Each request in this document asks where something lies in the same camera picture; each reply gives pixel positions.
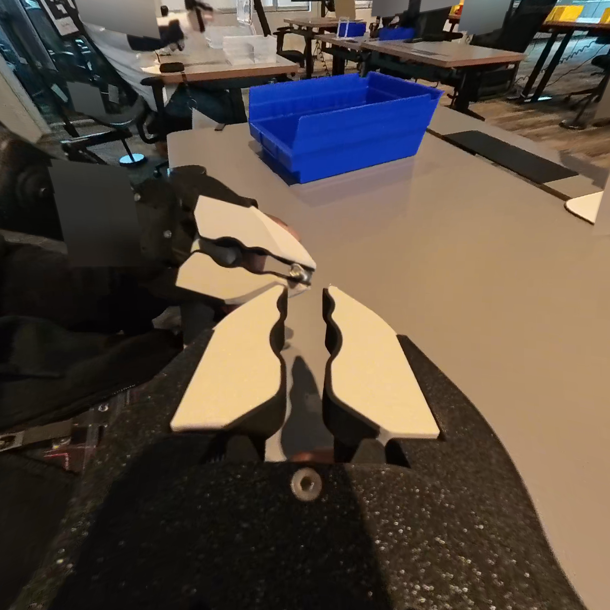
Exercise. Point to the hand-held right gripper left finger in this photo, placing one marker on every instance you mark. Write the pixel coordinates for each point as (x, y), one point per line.
(233, 372)

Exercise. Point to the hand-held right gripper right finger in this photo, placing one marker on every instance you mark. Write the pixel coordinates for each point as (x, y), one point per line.
(376, 372)

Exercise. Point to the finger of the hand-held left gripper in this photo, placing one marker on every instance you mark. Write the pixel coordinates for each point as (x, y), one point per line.
(243, 227)
(219, 281)

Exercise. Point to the steel bolt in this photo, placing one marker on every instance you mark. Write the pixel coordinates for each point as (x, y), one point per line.
(300, 274)

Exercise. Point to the blue plastic bin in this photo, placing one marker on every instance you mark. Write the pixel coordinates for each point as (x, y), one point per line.
(343, 124)

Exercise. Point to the black desk mat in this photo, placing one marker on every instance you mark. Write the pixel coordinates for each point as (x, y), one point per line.
(510, 157)

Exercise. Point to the white poster stand base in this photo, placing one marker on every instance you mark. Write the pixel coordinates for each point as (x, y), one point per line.
(591, 208)

